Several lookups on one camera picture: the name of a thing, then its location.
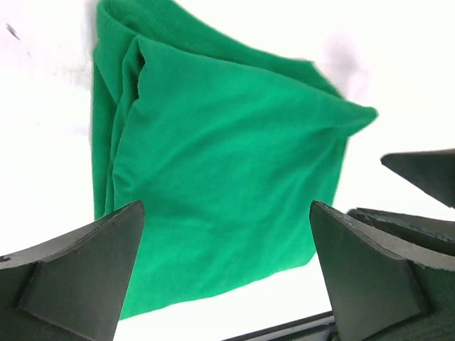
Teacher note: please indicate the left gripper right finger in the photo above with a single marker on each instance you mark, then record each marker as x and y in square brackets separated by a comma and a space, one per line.
[382, 287]

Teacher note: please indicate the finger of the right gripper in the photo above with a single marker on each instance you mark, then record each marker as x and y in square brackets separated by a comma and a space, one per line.
[430, 171]
[437, 235]

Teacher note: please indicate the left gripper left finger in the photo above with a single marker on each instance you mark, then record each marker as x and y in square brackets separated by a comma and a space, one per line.
[72, 287]

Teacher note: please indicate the green t shirt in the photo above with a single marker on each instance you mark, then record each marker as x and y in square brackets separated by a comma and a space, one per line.
[225, 145]

